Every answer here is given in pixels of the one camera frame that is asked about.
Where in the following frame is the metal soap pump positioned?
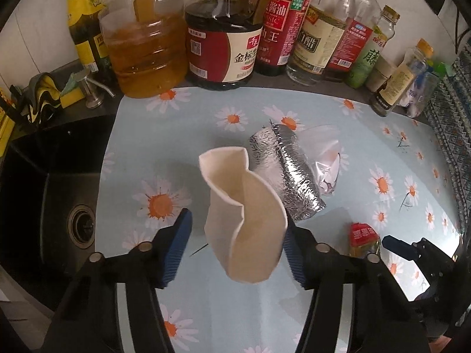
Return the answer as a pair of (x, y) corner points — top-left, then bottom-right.
(80, 68), (117, 110)

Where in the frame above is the red label soy sauce bottle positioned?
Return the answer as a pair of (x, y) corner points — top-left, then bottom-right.
(254, 0), (314, 77)

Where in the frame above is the green pepper oil bottle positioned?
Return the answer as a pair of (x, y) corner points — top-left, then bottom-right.
(345, 5), (401, 89)

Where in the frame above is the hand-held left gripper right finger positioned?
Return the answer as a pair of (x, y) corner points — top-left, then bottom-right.
(281, 217), (430, 353)

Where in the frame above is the dark soy sauce jug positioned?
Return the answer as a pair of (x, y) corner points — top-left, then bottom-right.
(183, 0), (264, 91)

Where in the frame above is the silver foil bag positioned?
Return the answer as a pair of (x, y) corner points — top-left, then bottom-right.
(247, 119), (345, 222)

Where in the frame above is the plastic wrapped bottle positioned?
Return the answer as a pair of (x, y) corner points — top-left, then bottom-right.
(401, 59), (443, 119)

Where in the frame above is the black power cable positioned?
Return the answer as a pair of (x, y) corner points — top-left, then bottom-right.
(452, 5), (465, 58)

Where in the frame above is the black and yellow striped cloth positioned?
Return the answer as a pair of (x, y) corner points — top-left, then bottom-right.
(9, 72), (63, 126)

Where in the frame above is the green bag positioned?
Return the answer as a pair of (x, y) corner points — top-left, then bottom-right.
(430, 60), (457, 79)

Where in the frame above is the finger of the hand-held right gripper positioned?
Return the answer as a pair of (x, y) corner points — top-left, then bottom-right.
(381, 234), (419, 257)

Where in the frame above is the clear bottle with red label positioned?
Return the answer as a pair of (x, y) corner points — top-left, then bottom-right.
(324, 0), (385, 83)

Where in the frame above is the small bottle with yellow cap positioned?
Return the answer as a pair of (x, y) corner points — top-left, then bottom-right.
(369, 38), (434, 118)

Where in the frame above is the yellow green sponge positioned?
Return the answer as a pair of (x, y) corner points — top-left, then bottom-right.
(58, 69), (91, 109)

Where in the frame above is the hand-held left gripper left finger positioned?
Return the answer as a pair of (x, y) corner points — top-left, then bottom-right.
(44, 208), (194, 353)

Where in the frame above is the green and red snack wrapper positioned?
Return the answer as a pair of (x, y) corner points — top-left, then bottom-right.
(348, 222), (382, 259)

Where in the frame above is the blue daisy tablecloth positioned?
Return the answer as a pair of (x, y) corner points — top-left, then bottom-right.
(93, 86), (465, 353)

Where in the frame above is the green bottle with yellow label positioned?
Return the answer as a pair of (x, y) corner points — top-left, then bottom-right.
(66, 0), (112, 82)

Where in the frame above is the small glass jar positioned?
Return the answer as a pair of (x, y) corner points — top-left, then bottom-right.
(366, 58), (398, 93)

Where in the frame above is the yellow detergent bottle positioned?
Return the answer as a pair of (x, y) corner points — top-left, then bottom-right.
(0, 87), (16, 156)

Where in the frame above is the large cooking oil jug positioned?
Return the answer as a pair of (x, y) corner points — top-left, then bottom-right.
(97, 0), (188, 99)

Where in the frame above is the black sink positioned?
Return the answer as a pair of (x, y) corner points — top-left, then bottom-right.
(0, 113), (119, 304)

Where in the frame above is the clear vinegar bottle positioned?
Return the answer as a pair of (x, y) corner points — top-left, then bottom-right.
(286, 0), (354, 86)

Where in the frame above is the cream paper pouch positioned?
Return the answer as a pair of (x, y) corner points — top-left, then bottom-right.
(198, 146), (288, 285)

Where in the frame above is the blue patterned cloth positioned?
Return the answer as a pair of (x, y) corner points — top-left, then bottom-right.
(422, 32), (471, 237)

